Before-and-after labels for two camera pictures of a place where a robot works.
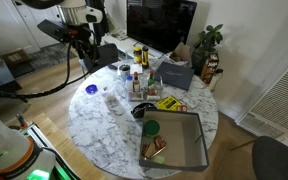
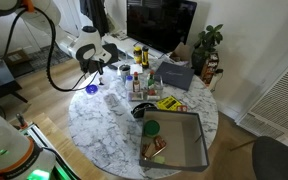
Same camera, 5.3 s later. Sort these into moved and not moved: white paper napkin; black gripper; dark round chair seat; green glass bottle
Moved: black gripper
Not moved: green glass bottle; dark round chair seat; white paper napkin
